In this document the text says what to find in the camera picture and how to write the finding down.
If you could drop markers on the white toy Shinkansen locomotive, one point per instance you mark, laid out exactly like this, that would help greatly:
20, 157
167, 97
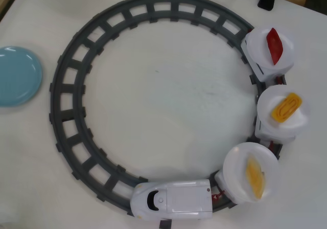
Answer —
178, 201

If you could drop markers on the yellow egg toy sushi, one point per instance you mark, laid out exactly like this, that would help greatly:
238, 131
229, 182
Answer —
286, 107

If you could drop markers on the red tuna toy sushi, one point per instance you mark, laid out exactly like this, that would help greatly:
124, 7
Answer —
274, 45

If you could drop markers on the light blue round dish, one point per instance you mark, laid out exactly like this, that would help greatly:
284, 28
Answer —
18, 78

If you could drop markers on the red train coupler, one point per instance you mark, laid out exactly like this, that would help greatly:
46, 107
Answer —
217, 195
270, 146
278, 80

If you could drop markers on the grey circular toy train track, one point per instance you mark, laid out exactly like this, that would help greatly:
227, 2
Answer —
54, 106

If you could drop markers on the black table clamp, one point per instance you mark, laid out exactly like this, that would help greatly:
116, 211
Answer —
265, 2

